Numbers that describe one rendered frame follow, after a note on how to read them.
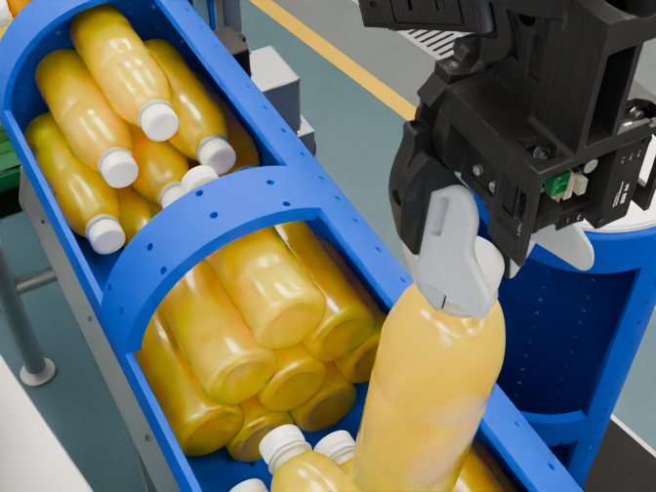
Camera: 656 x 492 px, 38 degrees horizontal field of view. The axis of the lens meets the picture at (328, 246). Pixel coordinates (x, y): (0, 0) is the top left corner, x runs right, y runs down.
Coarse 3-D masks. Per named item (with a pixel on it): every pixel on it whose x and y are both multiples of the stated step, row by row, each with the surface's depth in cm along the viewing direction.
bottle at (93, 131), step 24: (48, 72) 113; (72, 72) 112; (48, 96) 112; (72, 96) 109; (96, 96) 109; (72, 120) 107; (96, 120) 106; (120, 120) 108; (72, 144) 107; (96, 144) 105; (120, 144) 106; (96, 168) 107
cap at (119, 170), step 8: (120, 152) 105; (104, 160) 105; (112, 160) 104; (120, 160) 104; (128, 160) 104; (104, 168) 104; (112, 168) 104; (120, 168) 104; (128, 168) 105; (136, 168) 105; (104, 176) 104; (112, 176) 105; (120, 176) 105; (128, 176) 106; (136, 176) 106; (112, 184) 105; (120, 184) 106; (128, 184) 106
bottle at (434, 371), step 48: (384, 336) 54; (432, 336) 51; (480, 336) 51; (384, 384) 55; (432, 384) 52; (480, 384) 53; (384, 432) 57; (432, 432) 55; (384, 480) 60; (432, 480) 59
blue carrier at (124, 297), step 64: (64, 0) 108; (128, 0) 116; (0, 64) 111; (192, 64) 127; (256, 128) 95; (192, 192) 87; (256, 192) 86; (320, 192) 90; (128, 256) 87; (192, 256) 83; (384, 256) 86; (128, 320) 86; (512, 448) 70
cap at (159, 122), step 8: (160, 104) 103; (144, 112) 102; (152, 112) 102; (160, 112) 102; (168, 112) 102; (144, 120) 102; (152, 120) 102; (160, 120) 102; (168, 120) 103; (176, 120) 103; (144, 128) 102; (152, 128) 102; (160, 128) 103; (168, 128) 103; (176, 128) 104; (152, 136) 103; (160, 136) 104; (168, 136) 104
